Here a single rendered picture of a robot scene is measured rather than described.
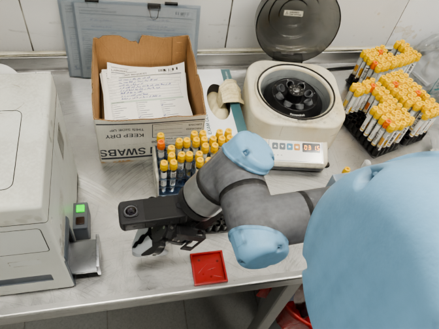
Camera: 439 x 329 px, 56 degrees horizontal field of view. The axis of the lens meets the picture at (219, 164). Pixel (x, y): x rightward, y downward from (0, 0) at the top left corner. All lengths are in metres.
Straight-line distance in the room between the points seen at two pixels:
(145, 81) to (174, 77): 0.08
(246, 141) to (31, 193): 0.31
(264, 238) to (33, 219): 0.32
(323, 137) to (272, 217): 0.50
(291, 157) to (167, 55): 0.43
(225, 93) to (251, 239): 0.57
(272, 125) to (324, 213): 0.76
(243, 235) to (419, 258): 0.40
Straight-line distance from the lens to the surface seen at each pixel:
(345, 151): 1.14
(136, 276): 0.87
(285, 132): 1.01
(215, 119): 1.02
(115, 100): 1.06
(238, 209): 0.57
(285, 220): 0.58
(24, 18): 1.18
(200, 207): 0.66
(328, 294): 0.24
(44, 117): 0.71
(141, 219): 0.70
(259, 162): 0.59
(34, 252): 0.73
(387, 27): 1.41
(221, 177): 0.61
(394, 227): 0.19
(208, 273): 0.87
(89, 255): 0.85
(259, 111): 0.99
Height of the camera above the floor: 1.68
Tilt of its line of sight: 52 degrees down
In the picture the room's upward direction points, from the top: 12 degrees clockwise
